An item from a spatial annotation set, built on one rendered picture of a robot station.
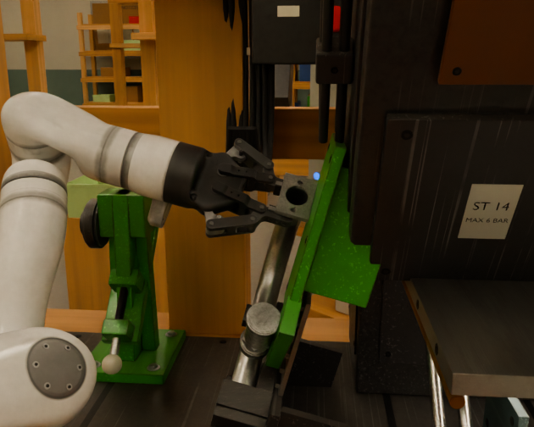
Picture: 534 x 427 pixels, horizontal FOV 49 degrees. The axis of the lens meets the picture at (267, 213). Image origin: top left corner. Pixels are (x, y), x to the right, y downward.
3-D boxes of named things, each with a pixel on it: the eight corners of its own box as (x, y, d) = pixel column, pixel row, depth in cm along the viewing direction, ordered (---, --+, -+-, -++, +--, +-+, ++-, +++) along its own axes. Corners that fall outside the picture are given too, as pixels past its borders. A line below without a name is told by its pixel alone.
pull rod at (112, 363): (119, 379, 80) (116, 340, 79) (99, 378, 80) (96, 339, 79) (131, 359, 86) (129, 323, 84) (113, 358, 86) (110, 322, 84)
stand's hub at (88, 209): (97, 255, 84) (92, 204, 82) (75, 254, 85) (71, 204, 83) (114, 240, 92) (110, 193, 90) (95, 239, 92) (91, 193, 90)
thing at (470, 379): (674, 419, 42) (681, 382, 42) (447, 409, 44) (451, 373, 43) (505, 252, 80) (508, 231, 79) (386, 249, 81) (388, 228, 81)
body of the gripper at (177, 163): (153, 182, 65) (235, 205, 65) (178, 124, 69) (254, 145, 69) (157, 214, 71) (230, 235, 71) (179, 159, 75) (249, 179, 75)
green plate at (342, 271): (353, 354, 62) (417, 167, 56) (278, 333, 62) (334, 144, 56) (347, 311, 74) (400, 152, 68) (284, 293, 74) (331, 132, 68)
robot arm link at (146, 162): (185, 174, 79) (141, 162, 79) (184, 124, 69) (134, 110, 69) (163, 232, 74) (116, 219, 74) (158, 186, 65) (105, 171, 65)
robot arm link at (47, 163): (17, 143, 76) (10, 231, 68) (2, 92, 69) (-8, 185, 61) (73, 141, 77) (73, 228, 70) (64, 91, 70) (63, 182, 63)
